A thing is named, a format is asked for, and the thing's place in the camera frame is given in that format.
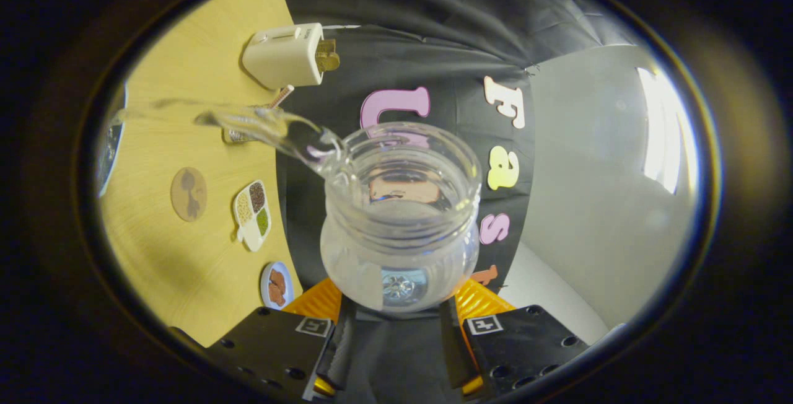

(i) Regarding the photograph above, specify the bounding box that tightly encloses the black backdrop cloth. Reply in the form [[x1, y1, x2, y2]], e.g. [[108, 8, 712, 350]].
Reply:
[[276, 0, 648, 404]]

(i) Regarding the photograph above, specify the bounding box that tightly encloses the brown toast slice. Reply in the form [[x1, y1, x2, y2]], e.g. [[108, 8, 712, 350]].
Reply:
[[315, 38, 341, 72]]

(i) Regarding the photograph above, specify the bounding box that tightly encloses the round cork coaster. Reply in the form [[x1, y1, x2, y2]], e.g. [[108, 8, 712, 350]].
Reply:
[[170, 167, 208, 222]]

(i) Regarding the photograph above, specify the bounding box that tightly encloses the pink straw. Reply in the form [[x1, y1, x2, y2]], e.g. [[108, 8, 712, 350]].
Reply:
[[268, 85, 295, 109]]

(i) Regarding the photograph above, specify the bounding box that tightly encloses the pale green cup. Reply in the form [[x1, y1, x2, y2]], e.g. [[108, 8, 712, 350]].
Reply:
[[96, 85, 128, 199]]

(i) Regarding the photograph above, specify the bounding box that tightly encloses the wooden table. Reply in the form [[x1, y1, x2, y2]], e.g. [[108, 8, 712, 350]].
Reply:
[[98, 0, 304, 348]]

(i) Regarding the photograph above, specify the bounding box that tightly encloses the white divided grain dish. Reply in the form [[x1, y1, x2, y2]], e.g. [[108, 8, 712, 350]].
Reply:
[[232, 180, 272, 252]]

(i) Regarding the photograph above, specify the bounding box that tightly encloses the blue plate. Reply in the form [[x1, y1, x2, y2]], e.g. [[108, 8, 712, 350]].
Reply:
[[260, 261, 295, 310]]

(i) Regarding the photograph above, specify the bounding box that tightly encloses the white toaster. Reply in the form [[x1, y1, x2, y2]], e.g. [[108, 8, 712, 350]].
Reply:
[[242, 22, 324, 90]]

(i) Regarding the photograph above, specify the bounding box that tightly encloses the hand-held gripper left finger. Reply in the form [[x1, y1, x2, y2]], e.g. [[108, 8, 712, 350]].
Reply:
[[208, 277, 357, 402]]

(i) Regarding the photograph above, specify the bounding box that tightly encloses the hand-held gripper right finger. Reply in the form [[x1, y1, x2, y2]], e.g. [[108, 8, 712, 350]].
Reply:
[[440, 277, 589, 397]]

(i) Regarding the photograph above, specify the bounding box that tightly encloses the clear plastic bottle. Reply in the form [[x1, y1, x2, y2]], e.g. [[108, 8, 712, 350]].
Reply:
[[319, 121, 483, 313]]

